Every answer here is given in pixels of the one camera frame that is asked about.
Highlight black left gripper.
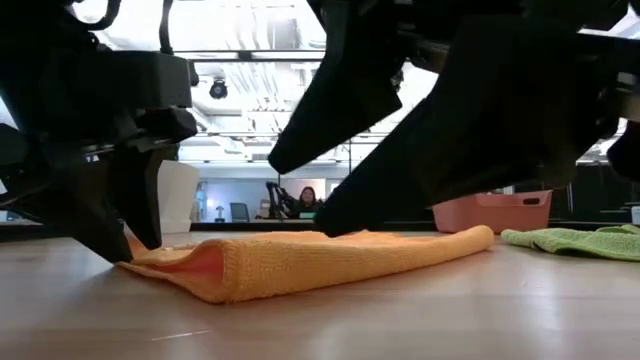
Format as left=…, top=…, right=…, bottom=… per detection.
left=0, top=0, right=200, bottom=264

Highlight orange plastic basket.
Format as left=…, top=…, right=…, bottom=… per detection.
left=432, top=189, right=554, bottom=235

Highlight green microfiber towel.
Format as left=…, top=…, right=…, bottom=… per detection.
left=500, top=223, right=640, bottom=263

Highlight white hexagonal plant pot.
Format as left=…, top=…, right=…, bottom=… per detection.
left=156, top=159, right=201, bottom=235

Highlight black overhead crossbar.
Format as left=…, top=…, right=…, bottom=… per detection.
left=172, top=48, right=327, bottom=64

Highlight person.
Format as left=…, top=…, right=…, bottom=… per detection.
left=294, top=185, right=325, bottom=220

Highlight grey office chair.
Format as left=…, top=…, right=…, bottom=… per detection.
left=229, top=201, right=251, bottom=224

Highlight black ceiling spotlight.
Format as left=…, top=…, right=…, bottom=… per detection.
left=208, top=78, right=230, bottom=101

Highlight black room cabinets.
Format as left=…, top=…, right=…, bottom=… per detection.
left=549, top=162, right=640, bottom=224

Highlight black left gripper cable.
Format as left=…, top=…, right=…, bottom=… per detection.
left=74, top=0, right=175, bottom=55

